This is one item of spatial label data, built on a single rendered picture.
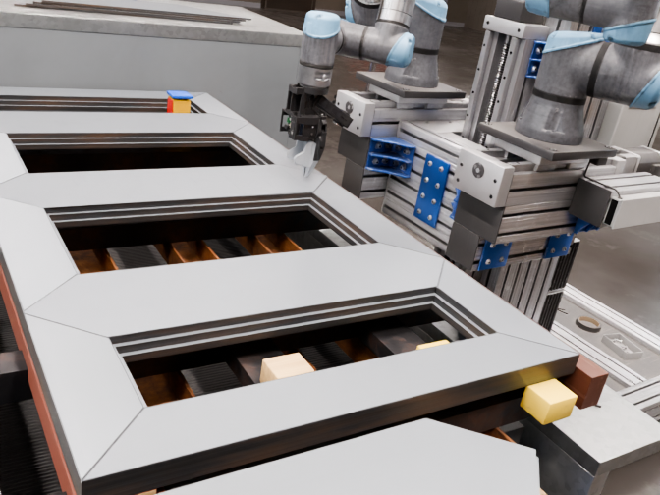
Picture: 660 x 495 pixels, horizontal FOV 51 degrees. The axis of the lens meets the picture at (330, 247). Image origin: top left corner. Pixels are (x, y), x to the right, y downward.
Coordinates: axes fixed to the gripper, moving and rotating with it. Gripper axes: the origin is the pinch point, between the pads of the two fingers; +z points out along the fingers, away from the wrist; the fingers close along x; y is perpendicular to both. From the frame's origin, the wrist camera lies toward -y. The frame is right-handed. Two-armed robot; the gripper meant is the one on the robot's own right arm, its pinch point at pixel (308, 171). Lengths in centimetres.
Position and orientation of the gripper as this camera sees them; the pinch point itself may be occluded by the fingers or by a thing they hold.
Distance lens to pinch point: 162.6
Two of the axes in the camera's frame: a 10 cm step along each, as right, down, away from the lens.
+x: 5.0, 4.3, -7.5
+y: -8.5, 0.9, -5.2
